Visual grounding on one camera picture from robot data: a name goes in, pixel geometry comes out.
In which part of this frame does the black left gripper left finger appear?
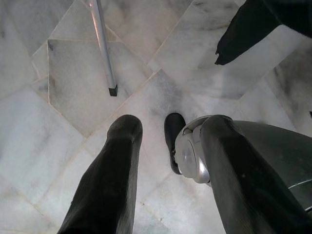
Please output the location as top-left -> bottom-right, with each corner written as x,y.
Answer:
57,114 -> 143,234

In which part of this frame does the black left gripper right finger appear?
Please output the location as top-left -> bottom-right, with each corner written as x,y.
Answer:
199,115 -> 312,234

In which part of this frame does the black hanging shirt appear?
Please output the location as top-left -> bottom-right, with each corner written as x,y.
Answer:
214,0 -> 312,66

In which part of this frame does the black robot left foot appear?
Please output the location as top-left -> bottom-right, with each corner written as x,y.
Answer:
164,112 -> 187,175

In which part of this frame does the silver metal clothes rack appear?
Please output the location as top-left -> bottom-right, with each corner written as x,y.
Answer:
89,0 -> 118,97

